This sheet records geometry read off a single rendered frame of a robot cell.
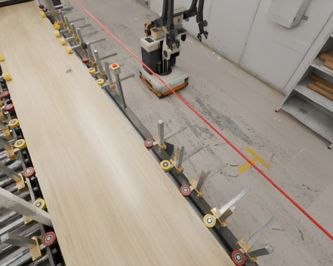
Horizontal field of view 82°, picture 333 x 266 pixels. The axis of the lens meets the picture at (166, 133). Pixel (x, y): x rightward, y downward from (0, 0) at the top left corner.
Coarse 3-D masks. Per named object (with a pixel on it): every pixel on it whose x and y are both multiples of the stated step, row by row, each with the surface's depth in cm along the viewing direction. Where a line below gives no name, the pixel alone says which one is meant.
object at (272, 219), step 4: (272, 216) 135; (268, 220) 135; (272, 220) 133; (264, 224) 132; (268, 224) 131; (260, 228) 132; (264, 228) 130; (268, 228) 130; (256, 232) 128; (260, 232) 128; (252, 236) 127; (256, 236) 127; (248, 240) 126; (252, 240) 126; (248, 244) 124; (240, 248) 123; (244, 252) 121
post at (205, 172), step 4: (204, 168) 119; (204, 172) 117; (208, 172) 117; (200, 176) 125; (204, 176) 120; (200, 180) 128; (204, 180) 126; (200, 184) 131; (204, 184) 134; (196, 188) 142; (200, 188) 137; (196, 196) 150
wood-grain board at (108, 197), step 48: (0, 48) 249; (48, 48) 250; (48, 96) 195; (96, 96) 196; (48, 144) 160; (96, 144) 161; (48, 192) 136; (96, 192) 136; (144, 192) 137; (96, 240) 118; (144, 240) 119; (192, 240) 119
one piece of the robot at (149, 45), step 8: (144, 40) 282; (152, 40) 282; (160, 40) 283; (144, 48) 287; (152, 48) 282; (160, 48) 288; (144, 56) 300; (152, 56) 292; (160, 56) 300; (152, 64) 303; (160, 64) 303; (168, 64) 323; (160, 72) 323
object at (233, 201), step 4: (240, 192) 146; (244, 192) 146; (236, 196) 144; (240, 196) 144; (232, 200) 142; (236, 200) 142; (228, 204) 140; (232, 204) 140; (224, 208) 138; (220, 212) 137
